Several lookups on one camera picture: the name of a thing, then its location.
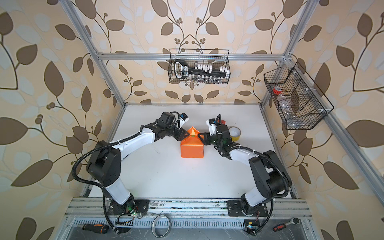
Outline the orange black screwdriver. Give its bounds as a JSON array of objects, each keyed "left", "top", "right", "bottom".
[{"left": 82, "top": 224, "right": 110, "bottom": 234}]

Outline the aluminium front rail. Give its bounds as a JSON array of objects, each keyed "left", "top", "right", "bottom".
[{"left": 65, "top": 198, "right": 313, "bottom": 220}]

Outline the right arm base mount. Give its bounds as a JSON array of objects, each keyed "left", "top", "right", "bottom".
[{"left": 227, "top": 200, "right": 269, "bottom": 218}]

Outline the red handled ratchet wrench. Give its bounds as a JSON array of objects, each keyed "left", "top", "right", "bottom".
[{"left": 273, "top": 218, "right": 301, "bottom": 232}]

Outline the black wire basket right wall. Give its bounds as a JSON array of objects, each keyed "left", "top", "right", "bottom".
[{"left": 264, "top": 63, "right": 334, "bottom": 130}]

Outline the black wire basket back wall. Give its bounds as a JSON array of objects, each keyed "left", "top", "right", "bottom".
[{"left": 168, "top": 48, "right": 231, "bottom": 85}]

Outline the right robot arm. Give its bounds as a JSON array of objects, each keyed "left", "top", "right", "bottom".
[{"left": 198, "top": 125, "right": 292, "bottom": 215}]

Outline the metal ring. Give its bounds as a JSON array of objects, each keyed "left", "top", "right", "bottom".
[{"left": 150, "top": 214, "right": 172, "bottom": 239}]

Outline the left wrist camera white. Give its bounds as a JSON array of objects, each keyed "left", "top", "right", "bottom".
[{"left": 179, "top": 113, "right": 189, "bottom": 128}]

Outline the yellow tape roll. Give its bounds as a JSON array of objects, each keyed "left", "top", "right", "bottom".
[{"left": 229, "top": 126, "right": 242, "bottom": 142}]

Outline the black socket tool set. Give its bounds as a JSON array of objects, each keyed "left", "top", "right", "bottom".
[{"left": 174, "top": 60, "right": 231, "bottom": 79}]

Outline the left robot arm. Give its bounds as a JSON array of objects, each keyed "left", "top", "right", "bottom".
[{"left": 71, "top": 112, "right": 189, "bottom": 206}]

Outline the red capped item in basket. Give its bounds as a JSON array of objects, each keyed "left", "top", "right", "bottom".
[{"left": 273, "top": 86, "right": 283, "bottom": 96}]

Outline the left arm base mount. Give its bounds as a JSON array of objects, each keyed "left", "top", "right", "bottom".
[{"left": 108, "top": 199, "right": 150, "bottom": 216}]

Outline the black wire basket wall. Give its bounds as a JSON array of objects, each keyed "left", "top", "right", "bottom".
[
  {"left": 168, "top": 48, "right": 231, "bottom": 85},
  {"left": 264, "top": 63, "right": 334, "bottom": 130}
]

